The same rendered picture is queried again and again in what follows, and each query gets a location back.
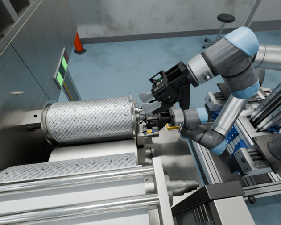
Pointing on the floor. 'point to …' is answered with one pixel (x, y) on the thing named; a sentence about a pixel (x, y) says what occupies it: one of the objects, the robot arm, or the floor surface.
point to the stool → (225, 18)
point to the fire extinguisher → (78, 46)
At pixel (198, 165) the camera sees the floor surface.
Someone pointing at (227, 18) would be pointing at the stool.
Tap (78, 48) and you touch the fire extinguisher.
